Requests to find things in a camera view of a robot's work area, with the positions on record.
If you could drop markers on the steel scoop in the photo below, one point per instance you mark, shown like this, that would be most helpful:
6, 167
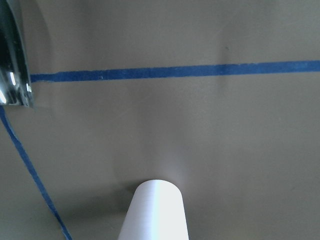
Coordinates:
15, 81

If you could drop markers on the pink cup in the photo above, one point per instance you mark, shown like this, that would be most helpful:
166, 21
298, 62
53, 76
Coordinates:
156, 212

